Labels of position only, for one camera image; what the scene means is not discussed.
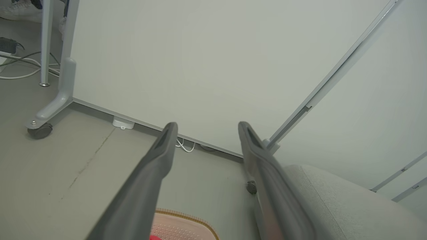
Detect large black caster wheel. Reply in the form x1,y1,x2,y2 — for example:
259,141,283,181
27,123,53,139

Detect coiled white cable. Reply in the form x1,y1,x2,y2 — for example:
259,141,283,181
176,137,196,153

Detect grey fabric sofa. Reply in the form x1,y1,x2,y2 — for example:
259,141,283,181
282,164,427,240

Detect large white partition panel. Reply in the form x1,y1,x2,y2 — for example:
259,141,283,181
26,0,401,159

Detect beige plastic laundry basket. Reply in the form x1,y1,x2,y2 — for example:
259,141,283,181
149,208,220,240

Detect small white plastic box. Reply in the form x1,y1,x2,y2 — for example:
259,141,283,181
112,116,135,130

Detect white metal table leg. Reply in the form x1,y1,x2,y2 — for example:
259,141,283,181
39,0,54,87

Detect white cables on floor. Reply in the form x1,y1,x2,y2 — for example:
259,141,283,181
0,42,61,67

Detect long white floor cable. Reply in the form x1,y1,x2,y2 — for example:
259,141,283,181
0,55,60,80

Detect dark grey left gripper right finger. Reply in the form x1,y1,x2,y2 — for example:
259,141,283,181
238,121,317,240

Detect black power adapter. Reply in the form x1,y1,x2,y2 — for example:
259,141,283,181
0,37,18,54

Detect white shoe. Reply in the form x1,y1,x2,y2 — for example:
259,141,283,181
0,0,43,23

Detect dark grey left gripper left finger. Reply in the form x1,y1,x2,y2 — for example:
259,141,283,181
86,122,178,240

